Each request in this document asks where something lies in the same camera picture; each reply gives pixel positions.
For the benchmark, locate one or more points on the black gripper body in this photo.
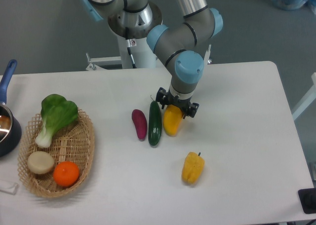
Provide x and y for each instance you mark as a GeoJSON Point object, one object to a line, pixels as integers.
{"type": "Point", "coordinates": [180, 100]}

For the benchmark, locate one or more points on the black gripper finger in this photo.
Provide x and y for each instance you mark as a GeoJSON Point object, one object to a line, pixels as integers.
{"type": "Point", "coordinates": [190, 109]}
{"type": "Point", "coordinates": [162, 97]}

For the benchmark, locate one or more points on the yellow mango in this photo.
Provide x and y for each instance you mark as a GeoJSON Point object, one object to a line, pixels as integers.
{"type": "Point", "coordinates": [171, 120]}

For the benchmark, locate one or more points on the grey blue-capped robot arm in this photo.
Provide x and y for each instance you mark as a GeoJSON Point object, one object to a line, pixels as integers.
{"type": "Point", "coordinates": [187, 67]}

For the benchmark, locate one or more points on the green cucumber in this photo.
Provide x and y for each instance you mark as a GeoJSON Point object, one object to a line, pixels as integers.
{"type": "Point", "coordinates": [155, 124]}

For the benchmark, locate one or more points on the purple sweet potato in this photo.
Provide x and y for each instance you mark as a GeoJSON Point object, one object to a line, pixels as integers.
{"type": "Point", "coordinates": [140, 124]}

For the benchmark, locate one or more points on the yellow bell pepper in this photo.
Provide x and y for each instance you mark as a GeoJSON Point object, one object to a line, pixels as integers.
{"type": "Point", "coordinates": [192, 168]}

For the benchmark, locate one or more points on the woven wicker basket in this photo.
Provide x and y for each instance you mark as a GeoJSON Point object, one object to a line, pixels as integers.
{"type": "Point", "coordinates": [75, 143]}

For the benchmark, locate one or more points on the green bok choy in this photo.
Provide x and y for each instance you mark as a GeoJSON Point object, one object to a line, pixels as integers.
{"type": "Point", "coordinates": [56, 113]}

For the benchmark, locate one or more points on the orange tangerine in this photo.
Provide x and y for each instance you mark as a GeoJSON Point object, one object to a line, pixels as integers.
{"type": "Point", "coordinates": [66, 173]}

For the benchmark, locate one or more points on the beige round bun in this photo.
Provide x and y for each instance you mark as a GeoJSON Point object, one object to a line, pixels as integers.
{"type": "Point", "coordinates": [40, 162]}

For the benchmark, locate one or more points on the black device at table edge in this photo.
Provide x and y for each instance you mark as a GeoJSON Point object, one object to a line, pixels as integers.
{"type": "Point", "coordinates": [308, 200]}

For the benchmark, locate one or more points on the clear plastic piece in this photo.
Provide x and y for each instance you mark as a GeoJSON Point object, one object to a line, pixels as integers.
{"type": "Point", "coordinates": [8, 187]}

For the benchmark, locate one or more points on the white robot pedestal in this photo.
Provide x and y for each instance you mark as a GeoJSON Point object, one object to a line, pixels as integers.
{"type": "Point", "coordinates": [142, 38]}

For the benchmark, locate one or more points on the white frame at right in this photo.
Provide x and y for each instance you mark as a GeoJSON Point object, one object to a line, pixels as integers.
{"type": "Point", "coordinates": [306, 100]}

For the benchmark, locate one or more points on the blue saucepan with handle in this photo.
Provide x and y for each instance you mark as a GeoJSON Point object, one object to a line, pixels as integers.
{"type": "Point", "coordinates": [10, 129]}

